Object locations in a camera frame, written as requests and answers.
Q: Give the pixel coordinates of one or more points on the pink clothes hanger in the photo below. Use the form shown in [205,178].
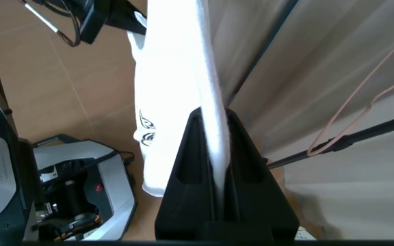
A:
[334,119]

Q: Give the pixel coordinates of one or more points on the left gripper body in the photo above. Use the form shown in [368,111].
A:
[94,20]

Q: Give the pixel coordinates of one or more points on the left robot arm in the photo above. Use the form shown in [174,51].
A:
[67,5]

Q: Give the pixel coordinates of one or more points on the beige curtain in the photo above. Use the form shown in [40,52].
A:
[337,205]
[238,34]

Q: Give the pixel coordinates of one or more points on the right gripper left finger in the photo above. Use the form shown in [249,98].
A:
[186,198]

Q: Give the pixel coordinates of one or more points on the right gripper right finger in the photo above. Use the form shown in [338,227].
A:
[258,201]

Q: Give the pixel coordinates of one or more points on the white shirt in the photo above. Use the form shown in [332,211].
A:
[169,68]

